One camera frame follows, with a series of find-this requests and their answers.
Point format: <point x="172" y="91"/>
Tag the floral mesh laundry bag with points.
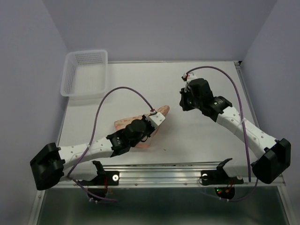
<point x="120" y="124"/>

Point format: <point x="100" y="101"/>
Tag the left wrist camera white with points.
<point x="156" y="119"/>

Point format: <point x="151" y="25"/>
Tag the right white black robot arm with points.
<point x="273" y="156"/>

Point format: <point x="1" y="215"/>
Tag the white perforated plastic basket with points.
<point x="84" y="74"/>

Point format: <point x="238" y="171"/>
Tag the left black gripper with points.
<point x="152" y="128"/>

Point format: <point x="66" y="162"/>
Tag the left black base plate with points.
<point x="106" y="178"/>

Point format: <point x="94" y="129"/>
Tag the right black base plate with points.
<point x="217" y="177"/>

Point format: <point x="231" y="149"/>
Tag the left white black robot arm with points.
<point x="54" y="164"/>

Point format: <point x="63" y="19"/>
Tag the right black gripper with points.
<point x="183" y="102"/>

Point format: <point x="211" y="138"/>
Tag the aluminium mounting rail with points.
<point x="156" y="176"/>

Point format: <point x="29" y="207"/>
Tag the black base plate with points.
<point x="217" y="177"/>
<point x="106" y="178"/>

